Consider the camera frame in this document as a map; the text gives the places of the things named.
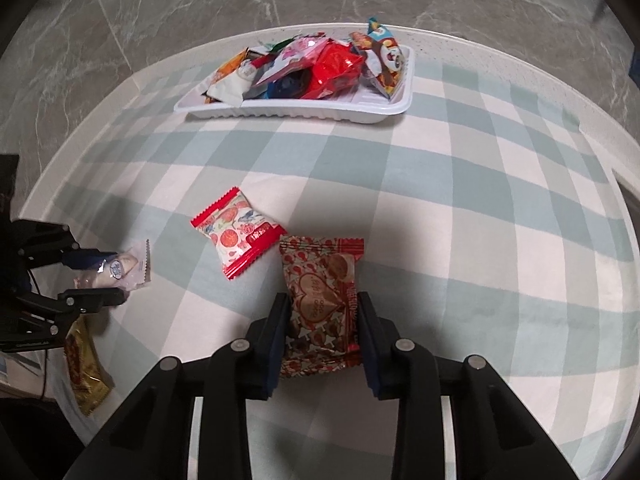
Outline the white plastic tray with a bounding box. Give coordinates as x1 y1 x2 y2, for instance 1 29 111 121
173 44 417 125

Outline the pile of assorted snack packets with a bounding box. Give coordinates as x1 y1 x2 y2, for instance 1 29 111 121
197 17 408 106

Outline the gold red snack packet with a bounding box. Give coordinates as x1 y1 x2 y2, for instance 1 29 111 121
64 317 113 417

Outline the shiny red snack packet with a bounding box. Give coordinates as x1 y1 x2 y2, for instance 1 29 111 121
307 42 366 98

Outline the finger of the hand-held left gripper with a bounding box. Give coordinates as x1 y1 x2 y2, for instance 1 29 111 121
15 287 128 318
15 220 121 270

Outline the clear white snack packet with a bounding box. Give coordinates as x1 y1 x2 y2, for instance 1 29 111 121
74 240 152 291

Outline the heart print snack packet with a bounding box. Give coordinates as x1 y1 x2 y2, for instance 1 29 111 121
277 234 366 378

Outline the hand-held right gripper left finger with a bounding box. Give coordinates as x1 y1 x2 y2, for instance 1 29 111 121
62 292 293 480

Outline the red edged white snack packet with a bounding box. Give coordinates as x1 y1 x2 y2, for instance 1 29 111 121
190 186 282 281

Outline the checked tablecloth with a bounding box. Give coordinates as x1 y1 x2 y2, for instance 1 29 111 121
17 22 636 480

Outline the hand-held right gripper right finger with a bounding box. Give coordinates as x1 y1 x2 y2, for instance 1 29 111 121
356 294 583 480

